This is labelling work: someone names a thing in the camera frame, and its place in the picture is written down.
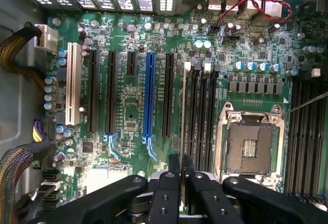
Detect RAM slot with white latch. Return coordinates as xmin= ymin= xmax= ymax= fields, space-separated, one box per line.
xmin=196 ymin=62 xmax=212 ymax=170
xmin=303 ymin=68 xmax=322 ymax=201

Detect blue expansion slot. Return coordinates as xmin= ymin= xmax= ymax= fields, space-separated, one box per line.
xmin=141 ymin=51 xmax=158 ymax=161

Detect long black expansion slot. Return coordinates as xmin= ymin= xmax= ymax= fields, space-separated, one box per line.
xmin=161 ymin=53 xmax=175 ymax=137
xmin=87 ymin=49 xmax=100 ymax=134
xmin=104 ymin=50 xmax=120 ymax=158

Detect RAM memory stick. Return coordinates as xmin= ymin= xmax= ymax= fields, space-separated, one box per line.
xmin=179 ymin=60 xmax=192 ymax=158

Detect short black expansion slot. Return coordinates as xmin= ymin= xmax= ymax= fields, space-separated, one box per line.
xmin=126 ymin=51 xmax=137 ymax=76

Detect white PCI expansion slot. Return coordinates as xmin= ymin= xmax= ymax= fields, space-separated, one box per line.
xmin=65 ymin=42 xmax=81 ymax=126

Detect silver chipset heat sink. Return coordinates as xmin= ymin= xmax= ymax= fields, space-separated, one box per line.
xmin=83 ymin=166 xmax=134 ymax=196

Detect green motherboard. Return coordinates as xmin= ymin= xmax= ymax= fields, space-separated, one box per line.
xmin=47 ymin=10 xmax=328 ymax=214

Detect thin metal locking lever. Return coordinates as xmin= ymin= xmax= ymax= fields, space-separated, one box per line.
xmin=281 ymin=92 xmax=328 ymax=117

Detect grey metal PC case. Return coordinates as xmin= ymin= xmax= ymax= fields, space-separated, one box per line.
xmin=0 ymin=0 xmax=328 ymax=224

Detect silver USB port stack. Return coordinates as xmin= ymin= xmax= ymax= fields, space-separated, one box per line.
xmin=207 ymin=0 xmax=241 ymax=12

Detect white power connector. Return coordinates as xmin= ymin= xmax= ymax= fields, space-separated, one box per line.
xmin=33 ymin=23 xmax=59 ymax=54

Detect silver rear port block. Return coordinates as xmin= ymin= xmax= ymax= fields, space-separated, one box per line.
xmin=243 ymin=0 xmax=284 ymax=22

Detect CPU socket with metal frame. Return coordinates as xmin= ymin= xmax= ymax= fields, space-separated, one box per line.
xmin=214 ymin=101 xmax=285 ymax=182

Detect black SATA cable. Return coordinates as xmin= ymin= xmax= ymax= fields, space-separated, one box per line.
xmin=15 ymin=182 xmax=56 ymax=221

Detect black connector with coloured wires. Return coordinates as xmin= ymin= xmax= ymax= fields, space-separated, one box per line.
xmin=31 ymin=118 xmax=56 ymax=144

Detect multicolour braided cable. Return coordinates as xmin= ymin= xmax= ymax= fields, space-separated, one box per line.
xmin=0 ymin=148 xmax=34 ymax=224

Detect twisted red and black wire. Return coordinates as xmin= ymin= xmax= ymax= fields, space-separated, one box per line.
xmin=218 ymin=0 xmax=294 ymax=28

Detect yellow black braided cable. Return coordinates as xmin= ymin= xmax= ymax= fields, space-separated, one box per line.
xmin=0 ymin=27 xmax=47 ymax=89

